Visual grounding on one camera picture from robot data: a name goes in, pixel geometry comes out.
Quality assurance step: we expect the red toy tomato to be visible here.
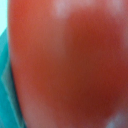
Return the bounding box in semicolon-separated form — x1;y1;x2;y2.
8;0;128;128

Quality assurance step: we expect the teal padded gripper finger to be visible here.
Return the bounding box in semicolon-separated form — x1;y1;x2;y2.
0;31;25;128

